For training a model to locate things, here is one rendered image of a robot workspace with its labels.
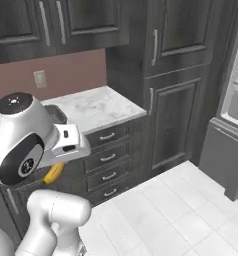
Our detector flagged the white wall outlet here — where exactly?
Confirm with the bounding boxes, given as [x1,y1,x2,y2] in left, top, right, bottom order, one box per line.
[32,69,48,89]

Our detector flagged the silver wall cupboard door handle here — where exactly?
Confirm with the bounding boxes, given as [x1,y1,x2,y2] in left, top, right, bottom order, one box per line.
[38,0,52,48]
[55,0,67,46]

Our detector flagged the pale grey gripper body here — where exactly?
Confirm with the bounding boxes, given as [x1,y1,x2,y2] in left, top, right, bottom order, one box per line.
[40,146,92,170]

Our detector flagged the grey fridge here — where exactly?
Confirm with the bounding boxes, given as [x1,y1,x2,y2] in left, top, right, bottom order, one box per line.
[198,0,238,205]

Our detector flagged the dark grey tupperware container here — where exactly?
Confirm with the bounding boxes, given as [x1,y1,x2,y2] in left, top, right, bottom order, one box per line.
[43,104,69,127]

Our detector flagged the dark wood wall cupboard door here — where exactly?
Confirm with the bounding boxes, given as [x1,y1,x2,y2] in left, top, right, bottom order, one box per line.
[52,0,131,56]
[0,0,58,66]

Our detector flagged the dark wood base cupboard door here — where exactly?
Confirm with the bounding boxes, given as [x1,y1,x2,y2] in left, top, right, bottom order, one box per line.
[0,184,34,244]

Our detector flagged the silver base cupboard door handle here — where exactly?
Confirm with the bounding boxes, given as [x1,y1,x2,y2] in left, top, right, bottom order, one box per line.
[6,187,20,215]

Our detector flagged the yellow banana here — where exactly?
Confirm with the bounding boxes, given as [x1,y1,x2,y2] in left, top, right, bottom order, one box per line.
[42,161,66,185]

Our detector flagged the silver tall cupboard door handle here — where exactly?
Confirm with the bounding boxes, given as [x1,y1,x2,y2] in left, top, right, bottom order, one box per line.
[147,87,155,117]
[150,28,159,67]

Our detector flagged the silver drawer handle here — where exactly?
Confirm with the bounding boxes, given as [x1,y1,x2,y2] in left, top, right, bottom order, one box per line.
[103,188,118,198]
[99,153,117,163]
[101,171,118,182]
[98,132,116,141]

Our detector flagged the dark wood drawer front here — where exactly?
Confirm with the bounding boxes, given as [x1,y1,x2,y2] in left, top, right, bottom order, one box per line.
[85,159,133,192]
[82,141,133,173]
[85,122,133,150]
[86,179,133,207]

